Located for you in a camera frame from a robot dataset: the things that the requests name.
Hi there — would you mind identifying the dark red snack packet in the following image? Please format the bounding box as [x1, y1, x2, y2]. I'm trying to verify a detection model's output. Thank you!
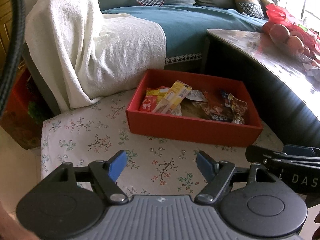
[192, 90, 234, 122]

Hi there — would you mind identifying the silver foil snack packet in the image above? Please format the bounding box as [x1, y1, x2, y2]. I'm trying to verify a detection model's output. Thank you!
[185, 89, 207, 102]

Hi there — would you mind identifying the orange snack packet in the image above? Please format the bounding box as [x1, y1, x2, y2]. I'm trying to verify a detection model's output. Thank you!
[139, 86, 169, 112]

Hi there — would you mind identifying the yellow bread snack packet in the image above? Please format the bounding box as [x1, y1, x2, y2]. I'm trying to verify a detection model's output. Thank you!
[152, 80, 192, 114]

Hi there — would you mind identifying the brown silver snack wrapper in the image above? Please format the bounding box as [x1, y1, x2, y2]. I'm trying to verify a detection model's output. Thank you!
[222, 91, 248, 125]

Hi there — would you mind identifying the grey coffee table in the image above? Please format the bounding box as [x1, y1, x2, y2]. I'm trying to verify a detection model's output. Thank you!
[203, 29, 319, 147]

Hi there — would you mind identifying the red cardboard box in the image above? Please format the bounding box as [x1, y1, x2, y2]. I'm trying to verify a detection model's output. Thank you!
[126, 69, 263, 147]

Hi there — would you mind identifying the white towel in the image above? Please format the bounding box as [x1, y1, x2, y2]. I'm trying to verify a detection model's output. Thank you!
[25, 0, 167, 112]

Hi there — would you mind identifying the teal sofa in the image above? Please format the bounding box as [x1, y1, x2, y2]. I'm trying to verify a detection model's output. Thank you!
[98, 0, 266, 65]

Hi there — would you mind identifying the red plastic bag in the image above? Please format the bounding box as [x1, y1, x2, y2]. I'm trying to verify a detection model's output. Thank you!
[262, 3, 319, 54]

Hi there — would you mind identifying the patterned throw pillow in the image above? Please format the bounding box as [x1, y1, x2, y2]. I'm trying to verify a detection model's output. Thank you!
[234, 0, 264, 19]

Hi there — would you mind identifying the wooden cabinet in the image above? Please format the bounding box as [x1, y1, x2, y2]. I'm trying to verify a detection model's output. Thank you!
[0, 0, 12, 73]

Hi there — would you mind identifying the black cable hose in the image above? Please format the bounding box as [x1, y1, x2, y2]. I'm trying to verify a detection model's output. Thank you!
[0, 0, 27, 118]

